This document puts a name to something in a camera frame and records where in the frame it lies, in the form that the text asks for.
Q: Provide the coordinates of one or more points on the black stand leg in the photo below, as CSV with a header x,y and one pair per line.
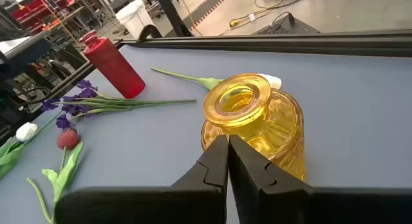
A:
x,y
172,14

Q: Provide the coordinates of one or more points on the red glass vase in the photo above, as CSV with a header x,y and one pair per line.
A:
x,y
112,69

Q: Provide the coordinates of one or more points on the white waste bin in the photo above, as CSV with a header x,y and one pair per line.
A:
x,y
135,18

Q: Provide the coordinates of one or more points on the red storage bins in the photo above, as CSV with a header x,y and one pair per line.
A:
x,y
32,6

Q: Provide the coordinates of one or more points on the grey side desk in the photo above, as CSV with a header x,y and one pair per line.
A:
x,y
19,47

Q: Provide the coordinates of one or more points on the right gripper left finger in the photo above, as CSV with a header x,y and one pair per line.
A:
x,y
193,201

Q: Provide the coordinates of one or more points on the yellow glass vase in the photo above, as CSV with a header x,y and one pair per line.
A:
x,y
277,121

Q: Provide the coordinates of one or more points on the purple artificial flower bunch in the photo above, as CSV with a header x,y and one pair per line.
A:
x,y
85,92

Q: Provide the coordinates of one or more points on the white artificial tulip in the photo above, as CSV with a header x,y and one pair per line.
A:
x,y
273,81
26,131

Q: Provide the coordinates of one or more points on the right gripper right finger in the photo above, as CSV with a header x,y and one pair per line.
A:
x,y
273,201

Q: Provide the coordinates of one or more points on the black mat with striped edge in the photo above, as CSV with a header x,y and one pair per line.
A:
x,y
209,11

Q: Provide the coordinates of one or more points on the red artificial tulip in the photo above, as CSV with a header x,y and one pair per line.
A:
x,y
67,138

